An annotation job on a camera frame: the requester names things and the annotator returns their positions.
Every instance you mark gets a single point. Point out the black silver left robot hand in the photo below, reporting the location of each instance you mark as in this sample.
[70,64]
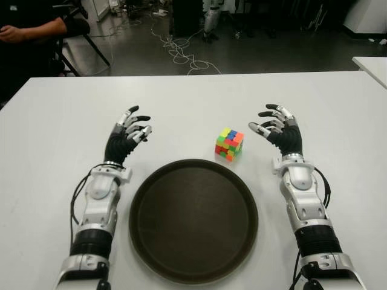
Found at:
[116,148]

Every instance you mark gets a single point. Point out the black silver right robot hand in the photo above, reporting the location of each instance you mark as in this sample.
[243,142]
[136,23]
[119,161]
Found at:
[290,139]

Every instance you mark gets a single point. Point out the multicoloured Rubik's cube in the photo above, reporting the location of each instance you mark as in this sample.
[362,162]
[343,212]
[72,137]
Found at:
[229,142]

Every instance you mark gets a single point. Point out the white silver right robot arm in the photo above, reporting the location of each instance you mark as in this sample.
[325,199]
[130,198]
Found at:
[297,178]

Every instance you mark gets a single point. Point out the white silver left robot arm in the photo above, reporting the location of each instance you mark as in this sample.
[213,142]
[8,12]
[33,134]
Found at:
[99,187]

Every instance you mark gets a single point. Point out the dark brown round plate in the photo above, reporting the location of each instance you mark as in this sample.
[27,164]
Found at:
[193,223]

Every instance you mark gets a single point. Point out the black metal chair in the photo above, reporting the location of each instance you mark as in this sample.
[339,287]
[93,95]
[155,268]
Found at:
[96,49]

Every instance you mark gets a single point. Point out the white side table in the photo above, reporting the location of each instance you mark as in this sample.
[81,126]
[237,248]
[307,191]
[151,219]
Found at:
[375,68]

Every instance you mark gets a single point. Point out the metal folding stand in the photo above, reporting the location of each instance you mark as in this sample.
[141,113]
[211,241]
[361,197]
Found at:
[317,18]

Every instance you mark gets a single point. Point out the white board panel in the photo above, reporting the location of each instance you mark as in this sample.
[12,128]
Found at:
[96,9]

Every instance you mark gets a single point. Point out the white power strip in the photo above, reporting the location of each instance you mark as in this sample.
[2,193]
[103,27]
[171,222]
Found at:
[160,12]

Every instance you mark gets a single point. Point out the white cabinet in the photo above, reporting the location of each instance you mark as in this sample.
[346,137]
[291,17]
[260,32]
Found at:
[369,15]

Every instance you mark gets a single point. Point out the black cabinet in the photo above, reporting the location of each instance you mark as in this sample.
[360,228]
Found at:
[187,18]

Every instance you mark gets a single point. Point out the seated person in black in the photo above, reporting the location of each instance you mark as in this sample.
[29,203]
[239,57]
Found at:
[27,18]

